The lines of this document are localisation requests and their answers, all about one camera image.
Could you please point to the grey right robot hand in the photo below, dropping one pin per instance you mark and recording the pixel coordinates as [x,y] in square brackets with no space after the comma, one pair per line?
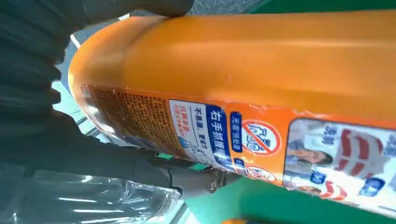
[92,164]

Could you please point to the green table mat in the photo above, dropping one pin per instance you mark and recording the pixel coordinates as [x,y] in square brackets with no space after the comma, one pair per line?
[263,205]

